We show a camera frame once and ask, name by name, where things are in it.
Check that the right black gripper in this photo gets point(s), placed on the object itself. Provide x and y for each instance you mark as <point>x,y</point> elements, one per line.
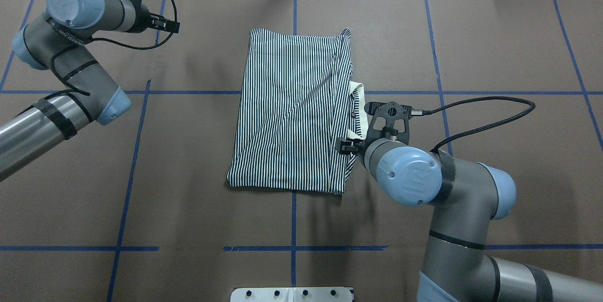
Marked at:
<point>348,145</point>

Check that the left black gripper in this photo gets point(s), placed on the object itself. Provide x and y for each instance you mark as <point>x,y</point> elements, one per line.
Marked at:
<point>143,21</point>

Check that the striped polo shirt white collar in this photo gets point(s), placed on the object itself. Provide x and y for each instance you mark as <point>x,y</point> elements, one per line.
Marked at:
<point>298,99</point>

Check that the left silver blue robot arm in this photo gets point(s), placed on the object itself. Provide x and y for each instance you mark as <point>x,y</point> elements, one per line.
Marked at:
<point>56,41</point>

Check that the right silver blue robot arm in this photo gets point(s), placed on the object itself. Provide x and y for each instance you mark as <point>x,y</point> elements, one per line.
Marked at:
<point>465,197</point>

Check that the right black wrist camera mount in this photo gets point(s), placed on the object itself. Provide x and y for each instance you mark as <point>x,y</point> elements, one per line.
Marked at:
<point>396,121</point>

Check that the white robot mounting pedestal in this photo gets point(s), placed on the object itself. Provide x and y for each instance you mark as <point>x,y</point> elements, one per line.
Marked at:
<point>293,294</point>

